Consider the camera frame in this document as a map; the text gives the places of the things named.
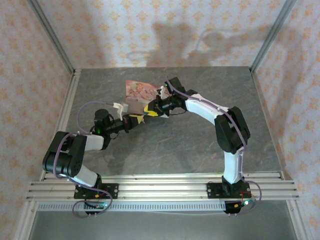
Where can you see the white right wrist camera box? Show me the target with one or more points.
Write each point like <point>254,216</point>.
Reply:
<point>163,92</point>

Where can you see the pink illustrated box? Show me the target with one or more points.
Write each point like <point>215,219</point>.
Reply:
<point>140,90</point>

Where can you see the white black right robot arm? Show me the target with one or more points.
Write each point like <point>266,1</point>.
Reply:
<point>232,165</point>

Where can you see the black mounting bracket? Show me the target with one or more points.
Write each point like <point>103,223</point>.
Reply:
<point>230,208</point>
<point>92,213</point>

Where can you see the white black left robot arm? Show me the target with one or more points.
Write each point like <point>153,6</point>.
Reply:
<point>75,155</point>

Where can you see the aluminium cross rail beam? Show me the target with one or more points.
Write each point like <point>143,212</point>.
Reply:
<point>162,187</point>

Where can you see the aluminium table side rail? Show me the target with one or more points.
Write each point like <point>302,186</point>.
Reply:
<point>67,105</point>
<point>265,112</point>

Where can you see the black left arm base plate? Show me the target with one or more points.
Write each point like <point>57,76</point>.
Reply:
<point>112,191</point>

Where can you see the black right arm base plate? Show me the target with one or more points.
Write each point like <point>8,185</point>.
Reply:
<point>213,191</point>

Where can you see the aluminium frame corner post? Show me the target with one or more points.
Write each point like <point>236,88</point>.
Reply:
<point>50,35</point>
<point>272,35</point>

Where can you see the small circuit board green LED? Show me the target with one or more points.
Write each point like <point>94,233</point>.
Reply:
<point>246,202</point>
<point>100,205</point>

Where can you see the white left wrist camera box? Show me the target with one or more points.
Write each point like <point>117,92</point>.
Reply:
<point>122,110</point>

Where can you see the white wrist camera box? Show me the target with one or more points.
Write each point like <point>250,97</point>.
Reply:
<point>122,110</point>
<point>163,92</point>

